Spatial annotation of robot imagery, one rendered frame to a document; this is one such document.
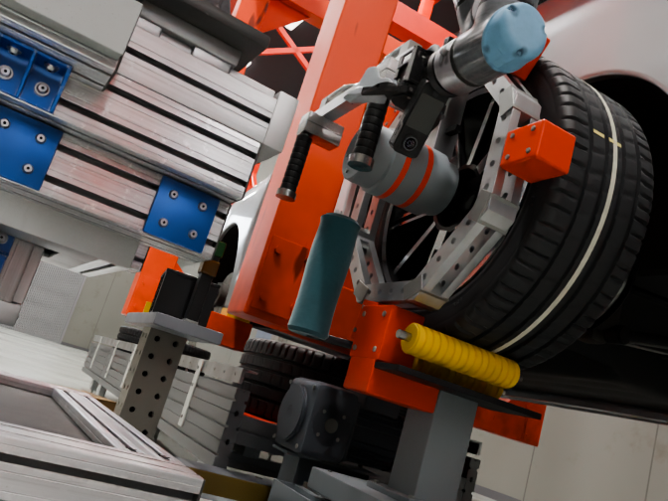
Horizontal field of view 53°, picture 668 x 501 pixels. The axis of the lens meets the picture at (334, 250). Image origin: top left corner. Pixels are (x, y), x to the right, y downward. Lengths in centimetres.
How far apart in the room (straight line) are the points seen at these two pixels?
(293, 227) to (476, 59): 99
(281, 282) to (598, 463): 485
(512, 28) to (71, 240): 67
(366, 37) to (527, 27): 118
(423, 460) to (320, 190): 82
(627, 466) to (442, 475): 481
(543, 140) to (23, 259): 84
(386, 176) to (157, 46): 53
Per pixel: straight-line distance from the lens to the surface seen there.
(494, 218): 116
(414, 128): 101
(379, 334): 128
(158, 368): 181
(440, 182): 135
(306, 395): 161
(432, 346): 121
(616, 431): 625
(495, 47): 88
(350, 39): 201
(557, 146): 115
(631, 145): 136
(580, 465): 641
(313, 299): 135
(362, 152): 113
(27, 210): 103
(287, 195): 142
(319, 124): 148
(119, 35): 84
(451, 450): 138
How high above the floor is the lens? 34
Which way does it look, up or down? 13 degrees up
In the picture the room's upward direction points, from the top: 17 degrees clockwise
